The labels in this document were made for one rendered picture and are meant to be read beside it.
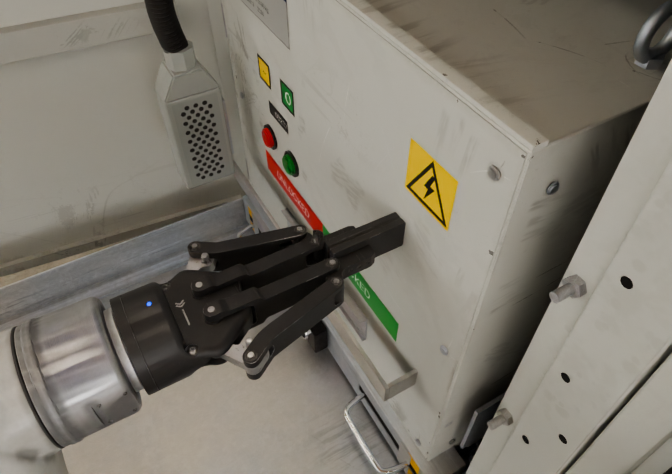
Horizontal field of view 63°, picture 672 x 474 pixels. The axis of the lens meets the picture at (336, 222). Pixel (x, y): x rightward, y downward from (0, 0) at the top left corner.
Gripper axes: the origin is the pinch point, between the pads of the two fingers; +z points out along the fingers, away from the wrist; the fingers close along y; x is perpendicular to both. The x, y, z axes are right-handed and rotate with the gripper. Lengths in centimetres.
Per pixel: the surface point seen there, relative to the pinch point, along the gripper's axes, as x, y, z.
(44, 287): -34, -42, -32
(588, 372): 2.4, 18.4, 5.6
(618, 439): -0.4, 22.2, 5.6
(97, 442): -38, -15, -31
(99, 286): -38, -41, -24
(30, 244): -36, -54, -32
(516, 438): -12.3, 16.7, 5.6
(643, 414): 3.5, 22.2, 5.6
